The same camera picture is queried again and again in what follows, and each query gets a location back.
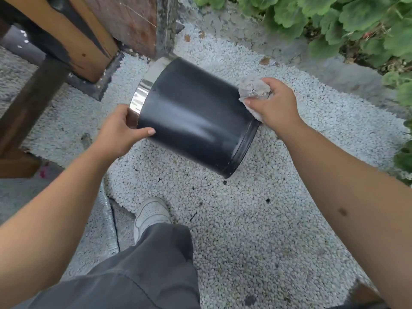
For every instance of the person's right forearm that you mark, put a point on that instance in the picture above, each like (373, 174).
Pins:
(354, 202)

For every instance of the grey trousers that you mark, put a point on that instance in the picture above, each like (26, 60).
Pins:
(128, 273)

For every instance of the brown wooden bench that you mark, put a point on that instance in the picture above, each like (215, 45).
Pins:
(41, 61)

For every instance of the person's left forearm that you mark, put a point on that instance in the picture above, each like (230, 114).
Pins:
(48, 226)

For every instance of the green leafy plant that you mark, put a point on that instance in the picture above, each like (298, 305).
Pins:
(347, 32)

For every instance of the white sneaker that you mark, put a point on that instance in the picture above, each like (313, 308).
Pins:
(150, 216)

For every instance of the black metal bin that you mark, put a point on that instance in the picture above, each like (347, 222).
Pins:
(196, 115)

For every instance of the person's right hand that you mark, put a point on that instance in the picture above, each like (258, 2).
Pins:
(273, 105)

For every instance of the person's left hand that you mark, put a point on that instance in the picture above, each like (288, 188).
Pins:
(113, 134)

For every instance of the grey cleaning cloth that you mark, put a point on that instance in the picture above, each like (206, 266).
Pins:
(254, 91)

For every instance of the person's left thumb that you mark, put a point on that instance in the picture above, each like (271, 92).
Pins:
(142, 133)

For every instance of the rusty brown post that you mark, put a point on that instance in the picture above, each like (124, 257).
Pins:
(135, 25)

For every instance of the person's right fingers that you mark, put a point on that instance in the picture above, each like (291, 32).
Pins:
(257, 101)

